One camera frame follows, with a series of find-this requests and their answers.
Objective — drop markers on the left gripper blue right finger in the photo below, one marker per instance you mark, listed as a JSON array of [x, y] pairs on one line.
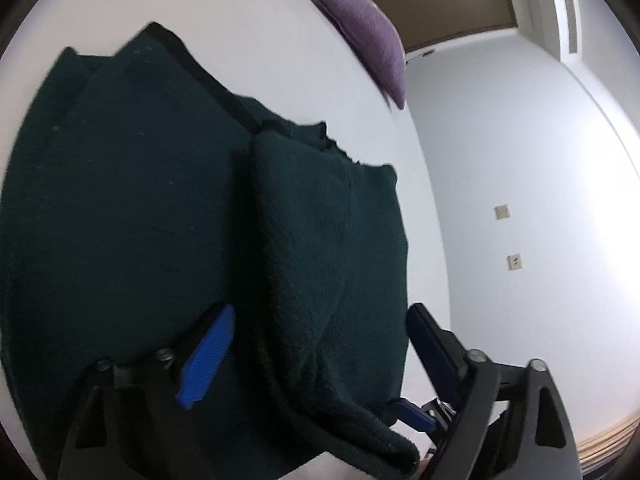
[[442, 357]]

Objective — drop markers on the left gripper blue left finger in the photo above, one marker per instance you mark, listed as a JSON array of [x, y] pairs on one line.
[[201, 367]]

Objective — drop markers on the dark green knitted garment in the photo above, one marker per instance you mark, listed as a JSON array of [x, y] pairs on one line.
[[140, 199]]

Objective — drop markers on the purple cushion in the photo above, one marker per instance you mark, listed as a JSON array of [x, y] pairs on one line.
[[374, 39]]

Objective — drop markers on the white bed mattress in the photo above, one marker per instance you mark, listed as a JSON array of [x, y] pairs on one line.
[[283, 53]]

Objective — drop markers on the brown wooden door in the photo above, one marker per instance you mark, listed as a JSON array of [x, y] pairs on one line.
[[424, 23]]

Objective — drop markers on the lower wall socket plate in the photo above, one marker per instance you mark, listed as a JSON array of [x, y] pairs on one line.
[[514, 262]]

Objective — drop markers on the upper wall switch plate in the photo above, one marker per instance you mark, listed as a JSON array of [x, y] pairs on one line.
[[502, 212]]

